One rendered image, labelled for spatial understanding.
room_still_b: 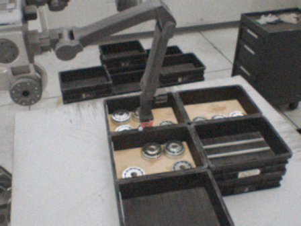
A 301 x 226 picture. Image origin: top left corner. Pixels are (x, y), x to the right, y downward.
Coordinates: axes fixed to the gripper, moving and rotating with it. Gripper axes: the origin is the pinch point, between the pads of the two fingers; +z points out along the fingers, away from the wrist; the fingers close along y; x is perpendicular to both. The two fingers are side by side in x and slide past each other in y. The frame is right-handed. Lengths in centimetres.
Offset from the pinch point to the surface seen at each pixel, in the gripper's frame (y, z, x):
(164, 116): 13.5, 3.8, -13.5
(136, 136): -9.5, -2.1, 6.1
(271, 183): -36, 13, -56
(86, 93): 92, 34, 30
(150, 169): -24.9, 5.5, 1.6
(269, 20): 122, -10, -129
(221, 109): 13.0, 2.5, -46.3
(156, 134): -9.4, -2.1, -4.1
